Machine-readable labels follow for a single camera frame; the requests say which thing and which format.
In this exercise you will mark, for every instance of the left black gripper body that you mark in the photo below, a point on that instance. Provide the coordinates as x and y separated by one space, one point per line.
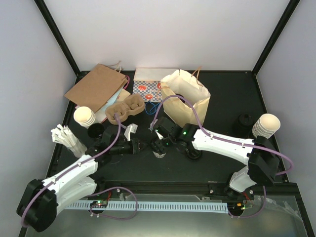
134 149

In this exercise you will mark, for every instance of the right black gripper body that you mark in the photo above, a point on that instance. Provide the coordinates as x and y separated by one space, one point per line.
158 147

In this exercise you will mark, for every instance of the cream paper bag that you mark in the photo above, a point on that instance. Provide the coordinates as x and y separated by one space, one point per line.
185 98

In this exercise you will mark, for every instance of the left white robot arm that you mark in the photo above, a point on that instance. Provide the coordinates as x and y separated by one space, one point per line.
43 200

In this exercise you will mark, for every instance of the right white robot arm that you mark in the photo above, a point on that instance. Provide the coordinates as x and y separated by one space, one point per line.
259 159

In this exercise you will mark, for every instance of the light blue paper bag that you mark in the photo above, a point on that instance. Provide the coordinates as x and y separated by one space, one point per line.
119 96

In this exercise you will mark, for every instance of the left white cup stack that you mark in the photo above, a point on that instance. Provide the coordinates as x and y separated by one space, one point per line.
84 116

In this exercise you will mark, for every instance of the white cup stack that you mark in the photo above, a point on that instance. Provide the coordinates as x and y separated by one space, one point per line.
266 126
84 116

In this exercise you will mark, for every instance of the blue checkered bakery bag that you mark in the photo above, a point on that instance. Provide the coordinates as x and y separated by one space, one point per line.
146 83

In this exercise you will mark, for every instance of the small green circuit board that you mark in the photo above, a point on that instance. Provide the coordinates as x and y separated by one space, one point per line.
99 204

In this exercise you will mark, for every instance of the brown kraft paper bag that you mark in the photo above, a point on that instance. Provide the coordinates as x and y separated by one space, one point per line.
96 88

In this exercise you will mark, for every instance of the crumpled white paper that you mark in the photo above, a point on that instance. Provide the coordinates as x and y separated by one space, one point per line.
64 136

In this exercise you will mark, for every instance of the right white cup stack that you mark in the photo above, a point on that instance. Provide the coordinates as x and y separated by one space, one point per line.
266 126

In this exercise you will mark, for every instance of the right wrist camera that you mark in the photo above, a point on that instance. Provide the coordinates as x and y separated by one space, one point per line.
160 137

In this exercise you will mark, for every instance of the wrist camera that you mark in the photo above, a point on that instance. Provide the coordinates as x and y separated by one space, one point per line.
130 129
160 137

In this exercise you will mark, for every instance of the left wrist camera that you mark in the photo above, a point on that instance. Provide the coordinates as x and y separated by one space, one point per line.
130 129

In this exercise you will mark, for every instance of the light blue cable duct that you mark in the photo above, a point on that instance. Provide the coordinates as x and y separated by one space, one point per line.
207 207

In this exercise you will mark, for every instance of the left black frame post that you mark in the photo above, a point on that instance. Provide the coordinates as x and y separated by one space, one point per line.
57 34

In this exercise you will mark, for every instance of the black frame post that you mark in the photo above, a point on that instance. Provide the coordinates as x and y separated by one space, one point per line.
289 10
57 34

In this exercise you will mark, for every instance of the right black frame post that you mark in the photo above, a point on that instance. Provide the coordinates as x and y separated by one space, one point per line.
289 10

